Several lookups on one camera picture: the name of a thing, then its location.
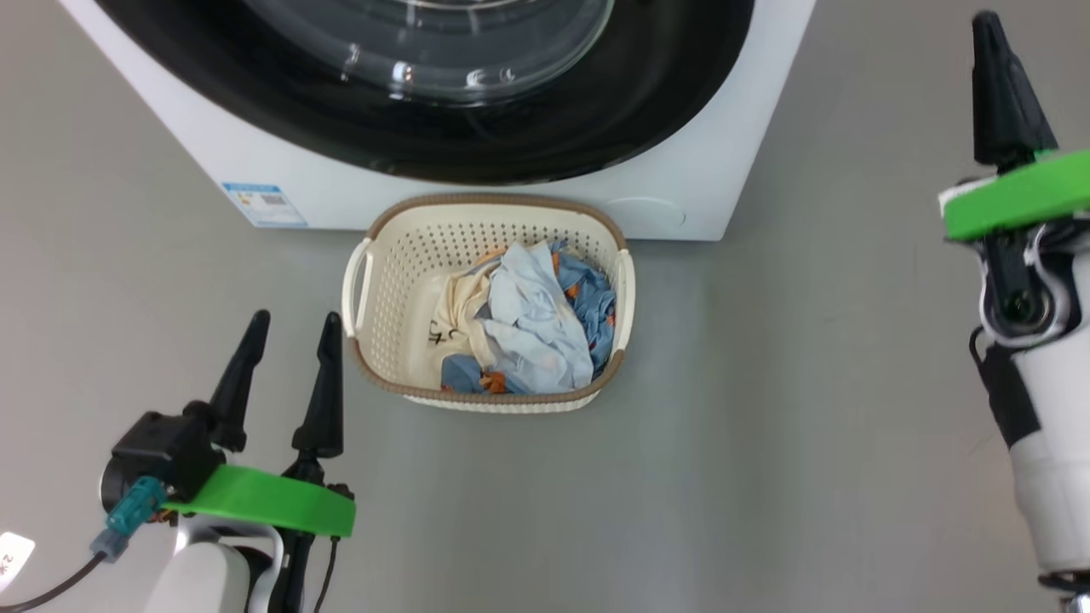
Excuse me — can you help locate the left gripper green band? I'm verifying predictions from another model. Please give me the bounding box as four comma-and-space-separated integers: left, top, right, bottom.
162, 310, 357, 539

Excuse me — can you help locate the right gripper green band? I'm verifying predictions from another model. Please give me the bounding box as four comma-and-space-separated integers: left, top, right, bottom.
939, 10, 1090, 243

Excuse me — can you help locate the blue garment with orange print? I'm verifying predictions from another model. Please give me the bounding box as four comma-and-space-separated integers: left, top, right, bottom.
440, 240, 617, 395

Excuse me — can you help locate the black round glass washer door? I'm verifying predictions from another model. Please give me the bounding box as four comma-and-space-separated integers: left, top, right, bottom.
94, 0, 756, 185

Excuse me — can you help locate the cream perforated laundry basket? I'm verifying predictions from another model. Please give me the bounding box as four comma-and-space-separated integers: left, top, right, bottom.
341, 193, 636, 415

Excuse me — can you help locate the white front-load washing machine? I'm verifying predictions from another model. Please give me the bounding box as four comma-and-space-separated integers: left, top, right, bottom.
60, 0, 817, 242

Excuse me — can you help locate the blue energy label sticker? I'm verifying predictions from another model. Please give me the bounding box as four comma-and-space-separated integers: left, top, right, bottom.
221, 182, 307, 228

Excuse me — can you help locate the white paper tag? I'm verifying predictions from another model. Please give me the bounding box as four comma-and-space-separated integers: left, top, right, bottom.
0, 532, 37, 594

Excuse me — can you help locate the round filter cover panel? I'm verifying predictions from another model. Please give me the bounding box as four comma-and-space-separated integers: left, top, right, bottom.
606, 198, 685, 231

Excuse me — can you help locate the thin black left gripper cable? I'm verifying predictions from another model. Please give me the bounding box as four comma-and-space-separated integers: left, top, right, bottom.
313, 536, 340, 613

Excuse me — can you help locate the teal left connector with cable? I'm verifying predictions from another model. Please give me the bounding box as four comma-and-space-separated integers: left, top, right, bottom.
0, 477, 169, 613

